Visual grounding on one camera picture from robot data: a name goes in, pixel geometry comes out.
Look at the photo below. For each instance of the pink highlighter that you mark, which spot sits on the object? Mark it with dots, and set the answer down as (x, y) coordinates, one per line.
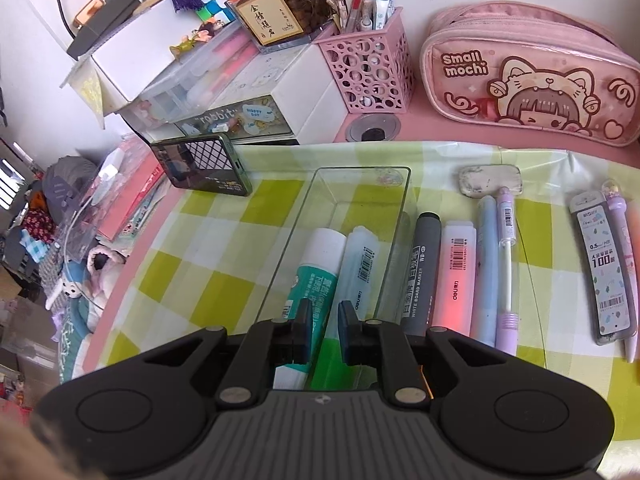
(452, 280)

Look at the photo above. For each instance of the purple pen with ornament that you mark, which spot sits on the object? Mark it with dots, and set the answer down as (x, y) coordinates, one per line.
(622, 225)

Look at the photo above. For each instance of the dirty white eraser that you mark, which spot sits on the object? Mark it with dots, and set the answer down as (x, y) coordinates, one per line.
(487, 180)

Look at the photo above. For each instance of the white charger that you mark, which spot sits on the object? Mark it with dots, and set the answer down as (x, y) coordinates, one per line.
(111, 162)

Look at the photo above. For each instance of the green checked tablecloth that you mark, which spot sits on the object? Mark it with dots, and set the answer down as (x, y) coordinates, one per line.
(225, 270)

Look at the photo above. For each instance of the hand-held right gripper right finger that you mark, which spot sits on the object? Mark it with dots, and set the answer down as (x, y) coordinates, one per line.
(345, 332)

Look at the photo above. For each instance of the purple mechanical pencil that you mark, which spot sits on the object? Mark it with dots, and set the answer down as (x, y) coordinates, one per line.
(506, 210)

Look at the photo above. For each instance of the pink perforated pen holder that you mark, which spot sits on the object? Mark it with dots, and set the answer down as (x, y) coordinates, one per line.
(370, 70)

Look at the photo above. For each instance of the clear box with calligraphy card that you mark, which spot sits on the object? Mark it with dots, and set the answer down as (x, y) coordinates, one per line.
(270, 15)

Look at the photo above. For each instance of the pale blue pen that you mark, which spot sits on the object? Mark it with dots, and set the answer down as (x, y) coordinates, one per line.
(485, 270)

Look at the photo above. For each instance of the white storage box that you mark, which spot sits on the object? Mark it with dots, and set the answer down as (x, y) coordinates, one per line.
(130, 60)

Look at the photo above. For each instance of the grey cloth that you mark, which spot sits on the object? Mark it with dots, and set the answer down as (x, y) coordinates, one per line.
(70, 185)

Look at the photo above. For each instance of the dark grey flat device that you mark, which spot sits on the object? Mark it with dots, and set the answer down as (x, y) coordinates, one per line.
(110, 15)

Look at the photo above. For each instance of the yellow paper sheet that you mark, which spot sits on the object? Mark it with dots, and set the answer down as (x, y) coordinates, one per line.
(92, 87)

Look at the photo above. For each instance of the clear plastic tray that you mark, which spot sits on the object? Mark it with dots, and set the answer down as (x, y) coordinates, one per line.
(350, 195)

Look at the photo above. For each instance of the grey desk grommet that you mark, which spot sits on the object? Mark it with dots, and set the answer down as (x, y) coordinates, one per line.
(360, 127)

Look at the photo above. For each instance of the pink cartoon pencil case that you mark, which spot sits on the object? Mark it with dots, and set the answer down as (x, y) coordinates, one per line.
(525, 60)

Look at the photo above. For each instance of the pale translucent highlighter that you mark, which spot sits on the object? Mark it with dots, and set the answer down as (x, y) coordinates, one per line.
(362, 260)

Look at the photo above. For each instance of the barred window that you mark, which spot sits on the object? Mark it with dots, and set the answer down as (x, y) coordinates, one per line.
(9, 185)

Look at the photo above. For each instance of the white drawer organizer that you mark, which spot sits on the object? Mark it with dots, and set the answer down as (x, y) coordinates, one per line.
(305, 95)

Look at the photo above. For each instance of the stack of pink books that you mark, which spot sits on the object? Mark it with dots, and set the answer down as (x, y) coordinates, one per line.
(132, 200)

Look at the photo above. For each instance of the grey whiteboard marker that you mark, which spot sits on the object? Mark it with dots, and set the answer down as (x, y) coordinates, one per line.
(422, 270)

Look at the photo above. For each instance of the small orange box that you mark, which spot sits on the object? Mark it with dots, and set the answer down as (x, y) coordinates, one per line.
(87, 12)

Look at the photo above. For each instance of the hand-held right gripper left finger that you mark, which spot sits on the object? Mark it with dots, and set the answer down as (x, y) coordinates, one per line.
(302, 332)

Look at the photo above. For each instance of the small cartoon figurine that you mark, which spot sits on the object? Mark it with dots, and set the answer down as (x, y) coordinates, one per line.
(200, 35)

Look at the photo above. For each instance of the dark green smartphone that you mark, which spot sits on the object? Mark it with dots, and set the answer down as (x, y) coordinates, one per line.
(200, 165)

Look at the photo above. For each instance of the grey pencil lead box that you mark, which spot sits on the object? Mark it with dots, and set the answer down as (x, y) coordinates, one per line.
(605, 270)

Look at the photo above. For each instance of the white and green glue stick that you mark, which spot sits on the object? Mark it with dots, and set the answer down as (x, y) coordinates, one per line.
(320, 255)

